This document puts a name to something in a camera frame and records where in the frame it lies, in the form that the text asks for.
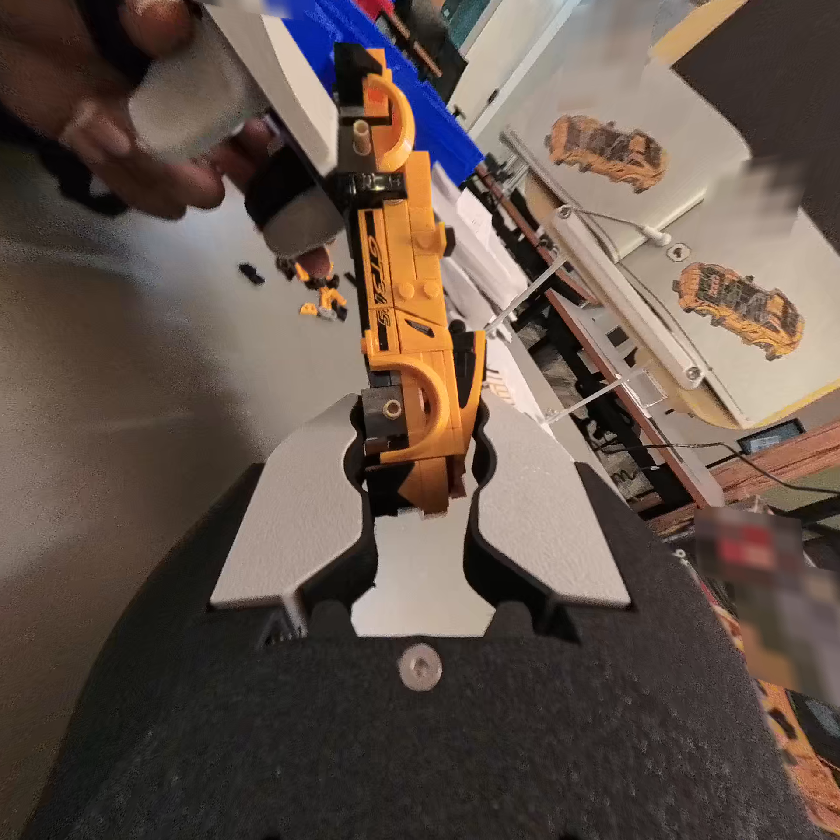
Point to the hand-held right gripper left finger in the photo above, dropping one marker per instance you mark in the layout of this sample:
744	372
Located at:
295	518

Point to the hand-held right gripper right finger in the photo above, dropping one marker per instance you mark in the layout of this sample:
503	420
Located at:
544	525

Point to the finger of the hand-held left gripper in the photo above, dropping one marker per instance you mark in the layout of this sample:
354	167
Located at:
295	98

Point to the orange lego car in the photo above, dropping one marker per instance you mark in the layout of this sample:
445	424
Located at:
407	315

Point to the pile of loose lego pieces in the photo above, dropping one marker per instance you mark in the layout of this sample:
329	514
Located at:
325	298

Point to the blue plastic bin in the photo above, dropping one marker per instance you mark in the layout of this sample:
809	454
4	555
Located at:
433	124

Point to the white paper bag pile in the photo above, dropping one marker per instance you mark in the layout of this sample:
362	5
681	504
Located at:
472	223

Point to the open instruction booklet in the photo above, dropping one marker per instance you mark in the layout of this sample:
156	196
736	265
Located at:
722	216

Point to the dark grey panel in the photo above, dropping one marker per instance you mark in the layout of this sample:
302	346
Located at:
774	79

